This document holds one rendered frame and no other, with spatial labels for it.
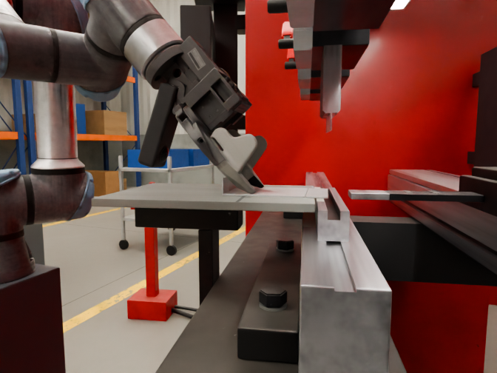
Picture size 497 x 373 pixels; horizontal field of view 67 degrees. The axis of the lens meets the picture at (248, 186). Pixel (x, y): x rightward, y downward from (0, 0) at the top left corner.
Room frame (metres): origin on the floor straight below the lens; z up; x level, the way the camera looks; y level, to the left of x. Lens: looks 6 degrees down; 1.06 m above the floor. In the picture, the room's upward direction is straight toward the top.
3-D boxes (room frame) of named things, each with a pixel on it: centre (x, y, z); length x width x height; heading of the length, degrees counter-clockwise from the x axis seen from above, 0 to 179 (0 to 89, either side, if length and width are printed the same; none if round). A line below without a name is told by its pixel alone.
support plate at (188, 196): (0.51, 0.04, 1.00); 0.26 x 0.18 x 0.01; 81
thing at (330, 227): (0.46, -0.10, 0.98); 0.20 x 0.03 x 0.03; 171
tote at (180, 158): (3.87, 0.93, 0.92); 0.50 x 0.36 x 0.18; 68
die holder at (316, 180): (1.03, -0.19, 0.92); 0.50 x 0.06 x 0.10; 171
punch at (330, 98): (0.49, -0.10, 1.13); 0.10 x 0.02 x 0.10; 171
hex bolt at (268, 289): (0.36, -0.02, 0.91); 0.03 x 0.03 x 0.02
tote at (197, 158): (4.25, 0.75, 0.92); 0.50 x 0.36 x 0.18; 68
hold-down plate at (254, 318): (0.45, -0.04, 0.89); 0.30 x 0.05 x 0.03; 171
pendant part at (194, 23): (1.74, 0.22, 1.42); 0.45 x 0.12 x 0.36; 2
